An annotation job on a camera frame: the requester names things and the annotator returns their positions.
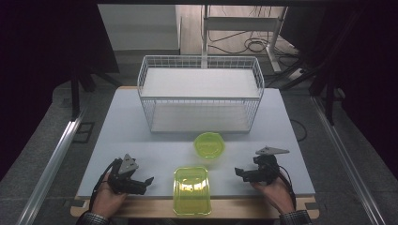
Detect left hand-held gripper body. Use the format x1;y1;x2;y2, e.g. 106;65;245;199
107;153;148;195

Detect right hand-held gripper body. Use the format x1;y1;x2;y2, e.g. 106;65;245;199
243;145;291;186

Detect green round plastic container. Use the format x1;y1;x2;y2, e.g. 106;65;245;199
192;131;226;159

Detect green rectangular plastic container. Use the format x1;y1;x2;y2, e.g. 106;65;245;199
173;166;213;217

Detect white wire shelf rack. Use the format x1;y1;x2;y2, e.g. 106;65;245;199
136;54;266;135

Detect person's left hand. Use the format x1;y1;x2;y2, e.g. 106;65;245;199
91;172;129;219

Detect person's right hand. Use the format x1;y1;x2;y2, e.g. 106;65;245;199
250;176;297;216

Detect black floor plate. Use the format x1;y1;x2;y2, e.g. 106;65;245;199
72;121;96;144

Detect white power strip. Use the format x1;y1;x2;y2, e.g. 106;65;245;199
286;67;307;82

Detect black metal stand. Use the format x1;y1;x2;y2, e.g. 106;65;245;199
279;12;346;127
69;60;124;122

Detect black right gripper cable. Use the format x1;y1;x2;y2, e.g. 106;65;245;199
277;164;298;211

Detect thin black floor cable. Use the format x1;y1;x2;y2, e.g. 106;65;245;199
289;118;309;143

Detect metal floor rail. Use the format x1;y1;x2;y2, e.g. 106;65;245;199
16;107;88;225
310;95;389;225

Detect black floor cables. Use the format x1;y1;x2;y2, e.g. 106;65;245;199
207;29;299;58

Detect white metal desk frame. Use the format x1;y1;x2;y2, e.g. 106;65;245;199
201;4;289;74

